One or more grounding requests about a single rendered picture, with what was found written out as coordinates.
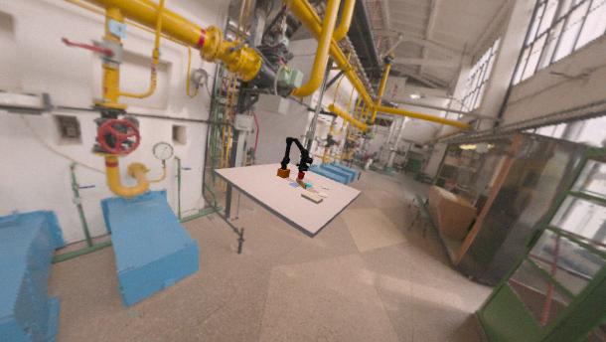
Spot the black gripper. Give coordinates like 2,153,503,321
296,161,308,174

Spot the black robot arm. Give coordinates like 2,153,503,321
280,137,313,170

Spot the light brown wooden bar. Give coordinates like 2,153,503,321
296,177,307,189

